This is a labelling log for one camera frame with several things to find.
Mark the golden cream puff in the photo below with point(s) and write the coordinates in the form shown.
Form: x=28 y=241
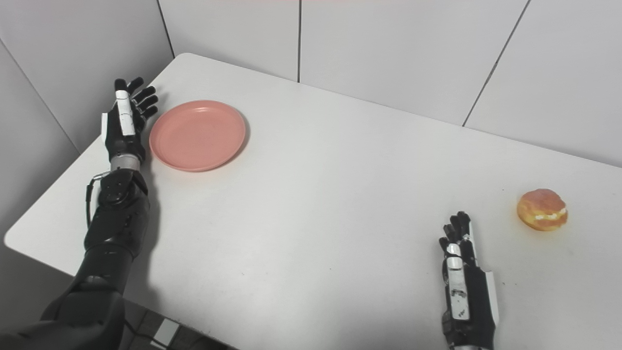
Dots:
x=542 y=209

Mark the pink round plate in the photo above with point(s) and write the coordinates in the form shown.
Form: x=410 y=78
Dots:
x=197 y=136

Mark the white rectangular box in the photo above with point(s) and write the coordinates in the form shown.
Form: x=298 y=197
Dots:
x=166 y=332

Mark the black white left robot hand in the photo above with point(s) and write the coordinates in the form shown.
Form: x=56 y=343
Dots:
x=116 y=138

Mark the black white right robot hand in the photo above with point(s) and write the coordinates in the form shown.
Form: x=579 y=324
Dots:
x=481 y=301

